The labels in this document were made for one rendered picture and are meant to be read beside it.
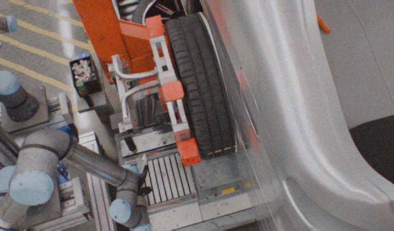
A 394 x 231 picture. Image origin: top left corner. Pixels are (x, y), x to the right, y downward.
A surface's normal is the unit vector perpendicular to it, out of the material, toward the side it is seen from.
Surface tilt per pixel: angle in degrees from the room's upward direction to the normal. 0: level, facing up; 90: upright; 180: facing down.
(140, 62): 90
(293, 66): 24
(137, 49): 90
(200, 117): 57
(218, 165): 0
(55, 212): 0
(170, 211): 0
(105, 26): 90
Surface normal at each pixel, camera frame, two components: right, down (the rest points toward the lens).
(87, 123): -0.11, -0.55
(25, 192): 0.07, 0.77
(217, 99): 0.11, 0.23
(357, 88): 0.00, -0.22
